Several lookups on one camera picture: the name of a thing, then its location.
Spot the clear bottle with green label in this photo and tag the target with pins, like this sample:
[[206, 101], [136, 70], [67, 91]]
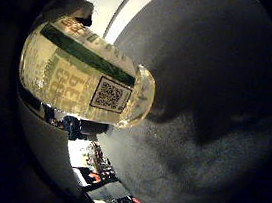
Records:
[[78, 77]]

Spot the person in dark clothes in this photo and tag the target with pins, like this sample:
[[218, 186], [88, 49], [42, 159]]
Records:
[[72, 127]]

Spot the red box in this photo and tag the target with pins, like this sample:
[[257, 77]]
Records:
[[95, 177]]

